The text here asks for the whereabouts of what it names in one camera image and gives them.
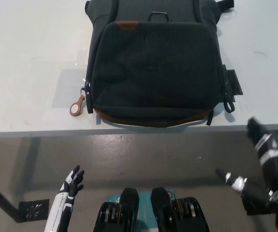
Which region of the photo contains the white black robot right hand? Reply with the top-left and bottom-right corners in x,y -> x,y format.
215,116 -> 278,232

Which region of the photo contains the brown leather round key tag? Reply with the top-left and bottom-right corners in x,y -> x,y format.
69,93 -> 87,117

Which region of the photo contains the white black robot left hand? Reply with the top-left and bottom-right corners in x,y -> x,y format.
44,165 -> 85,232

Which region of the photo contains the dark grey flap backpack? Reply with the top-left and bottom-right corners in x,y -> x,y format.
84,0 -> 235,128

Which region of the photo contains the black metal table leg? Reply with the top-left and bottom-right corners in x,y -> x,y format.
0,175 -> 21,219

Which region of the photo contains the black table foot plate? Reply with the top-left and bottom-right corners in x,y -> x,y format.
18,198 -> 50,221
240,193 -> 271,216

